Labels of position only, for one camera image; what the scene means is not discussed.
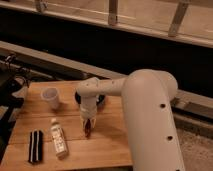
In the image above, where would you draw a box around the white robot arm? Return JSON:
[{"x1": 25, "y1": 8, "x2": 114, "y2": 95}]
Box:
[{"x1": 76, "y1": 69, "x2": 185, "y2": 171}]

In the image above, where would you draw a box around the metal rail bracket left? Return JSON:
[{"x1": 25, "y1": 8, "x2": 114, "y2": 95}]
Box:
[{"x1": 34, "y1": 0, "x2": 47, "y2": 13}]

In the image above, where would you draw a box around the black round bowl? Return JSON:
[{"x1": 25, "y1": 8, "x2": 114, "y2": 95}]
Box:
[{"x1": 75, "y1": 93, "x2": 105, "y2": 106}]

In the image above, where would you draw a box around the black white striped cloth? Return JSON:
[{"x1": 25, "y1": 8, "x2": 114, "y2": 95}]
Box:
[{"x1": 28, "y1": 130, "x2": 43, "y2": 164}]

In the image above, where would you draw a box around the metal rail bracket right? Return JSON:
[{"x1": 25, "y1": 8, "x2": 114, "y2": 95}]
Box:
[{"x1": 168, "y1": 0, "x2": 190, "y2": 37}]

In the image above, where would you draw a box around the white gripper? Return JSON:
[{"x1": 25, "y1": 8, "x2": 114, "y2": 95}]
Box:
[{"x1": 80, "y1": 97, "x2": 97, "y2": 131}]

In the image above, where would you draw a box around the metal rail bracket centre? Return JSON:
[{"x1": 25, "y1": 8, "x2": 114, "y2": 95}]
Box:
[{"x1": 108, "y1": 0, "x2": 118, "y2": 26}]

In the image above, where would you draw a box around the metal rail bracket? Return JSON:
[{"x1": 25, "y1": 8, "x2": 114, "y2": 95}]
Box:
[
  {"x1": 168, "y1": 0, "x2": 190, "y2": 37},
  {"x1": 34, "y1": 0, "x2": 47, "y2": 13},
  {"x1": 108, "y1": 0, "x2": 118, "y2": 26}
]

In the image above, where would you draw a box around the black equipment at left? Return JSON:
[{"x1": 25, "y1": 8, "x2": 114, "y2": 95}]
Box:
[{"x1": 0, "y1": 54, "x2": 29, "y2": 161}]

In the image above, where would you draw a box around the translucent plastic cup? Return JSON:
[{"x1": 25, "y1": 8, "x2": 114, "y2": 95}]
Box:
[{"x1": 41, "y1": 87, "x2": 60, "y2": 110}]

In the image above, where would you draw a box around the small clear plastic bottle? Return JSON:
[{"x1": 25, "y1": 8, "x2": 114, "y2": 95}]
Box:
[{"x1": 50, "y1": 118, "x2": 68, "y2": 159}]

